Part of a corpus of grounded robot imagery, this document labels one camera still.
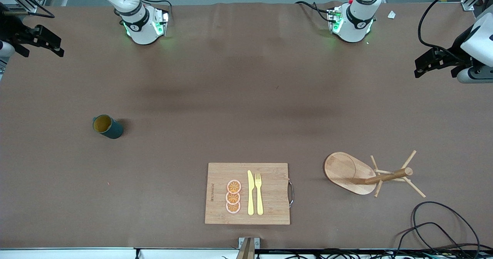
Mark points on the green-lit arm base box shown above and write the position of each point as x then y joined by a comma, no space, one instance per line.
334,20
161,22

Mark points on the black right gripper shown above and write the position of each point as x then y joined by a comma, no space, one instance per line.
12,31

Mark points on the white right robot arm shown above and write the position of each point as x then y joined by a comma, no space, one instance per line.
142,24

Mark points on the wooden mug tree stand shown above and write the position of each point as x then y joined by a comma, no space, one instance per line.
342,170

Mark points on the white paper scrap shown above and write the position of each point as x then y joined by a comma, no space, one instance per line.
391,14

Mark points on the yellow plastic fork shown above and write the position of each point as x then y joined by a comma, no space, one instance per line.
259,201

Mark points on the white table edge profile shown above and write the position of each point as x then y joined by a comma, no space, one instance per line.
77,254

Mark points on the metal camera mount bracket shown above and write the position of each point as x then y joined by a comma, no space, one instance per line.
248,247

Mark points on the brown table mat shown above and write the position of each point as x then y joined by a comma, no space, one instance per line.
246,97

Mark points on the teal cup with yellow inside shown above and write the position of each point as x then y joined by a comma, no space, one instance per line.
113,130

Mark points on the yellow plastic knife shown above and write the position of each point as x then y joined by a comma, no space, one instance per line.
250,197

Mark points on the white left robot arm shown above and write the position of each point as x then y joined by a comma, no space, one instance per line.
356,18

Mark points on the orange slice toy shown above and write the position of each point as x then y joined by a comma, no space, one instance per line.
232,198
233,208
233,186

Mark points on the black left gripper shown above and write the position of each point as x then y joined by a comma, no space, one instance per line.
453,53

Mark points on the bamboo cutting board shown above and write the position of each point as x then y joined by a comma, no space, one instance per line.
273,191

